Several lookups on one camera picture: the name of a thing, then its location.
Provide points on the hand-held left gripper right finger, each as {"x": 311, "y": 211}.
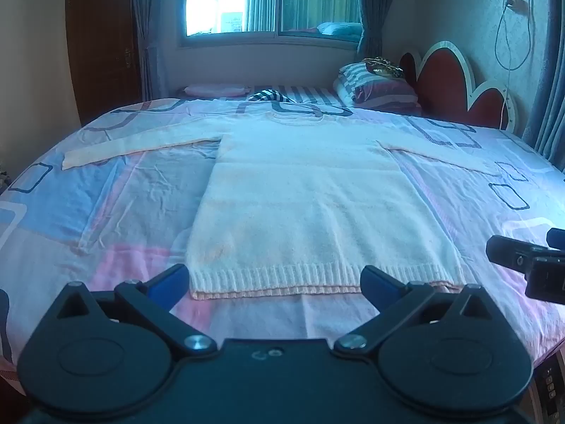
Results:
{"x": 380, "y": 286}

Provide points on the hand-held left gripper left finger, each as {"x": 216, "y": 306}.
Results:
{"x": 167, "y": 286}

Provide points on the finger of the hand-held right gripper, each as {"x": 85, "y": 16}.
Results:
{"x": 503, "y": 251}
{"x": 557, "y": 236}

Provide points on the cream knitted sweater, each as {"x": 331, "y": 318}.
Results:
{"x": 309, "y": 212}

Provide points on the pink blue printed bed sheet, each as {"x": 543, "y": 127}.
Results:
{"x": 110, "y": 212}

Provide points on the pale blue curtain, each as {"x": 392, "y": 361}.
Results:
{"x": 549, "y": 97}

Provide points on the dark device with buttons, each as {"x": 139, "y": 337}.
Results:
{"x": 551, "y": 388}

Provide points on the red white scalloped headboard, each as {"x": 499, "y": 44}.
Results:
{"x": 441, "y": 75}

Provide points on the striped mattress sheet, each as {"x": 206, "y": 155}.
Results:
{"x": 318, "y": 95}

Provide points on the pink pillow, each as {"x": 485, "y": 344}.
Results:
{"x": 214, "y": 90}

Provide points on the striped folded garment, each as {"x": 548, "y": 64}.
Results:
{"x": 273, "y": 96}

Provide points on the gold shiny bag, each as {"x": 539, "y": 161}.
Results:
{"x": 383, "y": 67}

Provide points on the brown wooden door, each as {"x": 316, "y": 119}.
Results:
{"x": 101, "y": 44}

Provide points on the grey curtain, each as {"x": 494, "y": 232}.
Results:
{"x": 148, "y": 31}
{"x": 370, "y": 13}

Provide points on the window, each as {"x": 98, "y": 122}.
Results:
{"x": 265, "y": 0}

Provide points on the wall socket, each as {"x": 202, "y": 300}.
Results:
{"x": 514, "y": 2}

